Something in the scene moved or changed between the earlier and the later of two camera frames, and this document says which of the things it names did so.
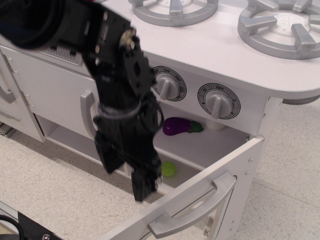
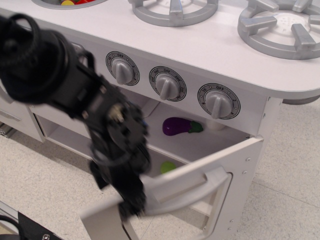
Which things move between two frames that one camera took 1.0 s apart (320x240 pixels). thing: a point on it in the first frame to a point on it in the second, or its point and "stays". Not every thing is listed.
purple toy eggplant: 173,125 stays
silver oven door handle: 183,217 to 216,177
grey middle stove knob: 170,85 stays
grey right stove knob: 219,100 stays
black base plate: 30,230 stays
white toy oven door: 216,205 to 242,163
